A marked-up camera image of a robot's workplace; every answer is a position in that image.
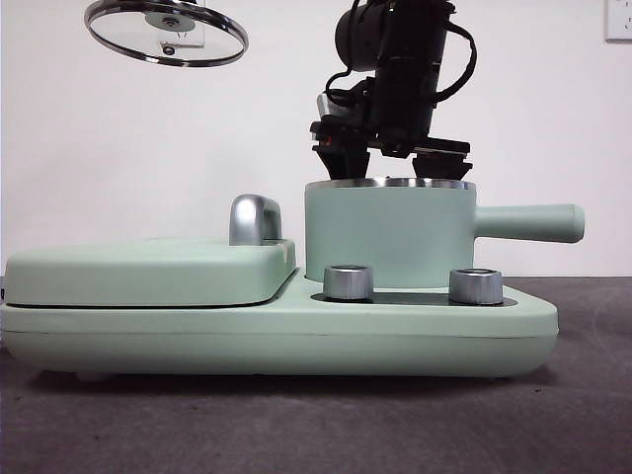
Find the glass lid with green knob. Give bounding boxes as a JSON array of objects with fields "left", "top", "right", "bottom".
[{"left": 83, "top": 0, "right": 250, "bottom": 69}]

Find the silver control knob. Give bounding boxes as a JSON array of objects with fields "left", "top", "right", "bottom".
[
  {"left": 447, "top": 269, "right": 505, "bottom": 305},
  {"left": 322, "top": 265, "right": 374, "bottom": 303}
]

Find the black control panel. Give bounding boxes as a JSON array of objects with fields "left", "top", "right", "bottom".
[{"left": 308, "top": 290, "right": 506, "bottom": 308}]

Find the mint green breakfast machine base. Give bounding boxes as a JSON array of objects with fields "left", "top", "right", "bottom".
[{"left": 0, "top": 269, "right": 560, "bottom": 384}]

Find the mint green griddle cover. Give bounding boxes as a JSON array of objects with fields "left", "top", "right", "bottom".
[{"left": 3, "top": 237, "right": 298, "bottom": 309}]

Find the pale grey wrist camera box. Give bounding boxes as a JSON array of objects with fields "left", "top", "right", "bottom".
[{"left": 316, "top": 91, "right": 348, "bottom": 122}]

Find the mint green handled pot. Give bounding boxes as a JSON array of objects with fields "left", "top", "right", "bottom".
[{"left": 302, "top": 177, "right": 587, "bottom": 292}]

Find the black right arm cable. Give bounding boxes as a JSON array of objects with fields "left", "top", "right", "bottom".
[{"left": 434, "top": 20, "right": 479, "bottom": 104}]

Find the silver griddle cover handle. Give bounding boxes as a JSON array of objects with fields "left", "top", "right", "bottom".
[{"left": 228, "top": 195, "right": 284, "bottom": 248}]

